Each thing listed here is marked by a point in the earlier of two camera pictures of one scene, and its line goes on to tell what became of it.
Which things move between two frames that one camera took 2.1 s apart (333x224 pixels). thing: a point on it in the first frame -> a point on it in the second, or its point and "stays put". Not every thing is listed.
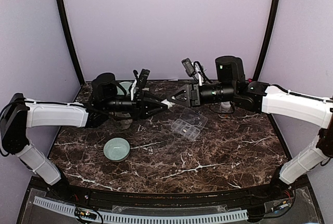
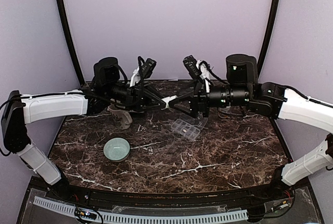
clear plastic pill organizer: [190, 123] stays put
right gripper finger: [184, 104] -> [189, 115]
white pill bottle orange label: [225, 106] stays put
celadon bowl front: [116, 149] stays put
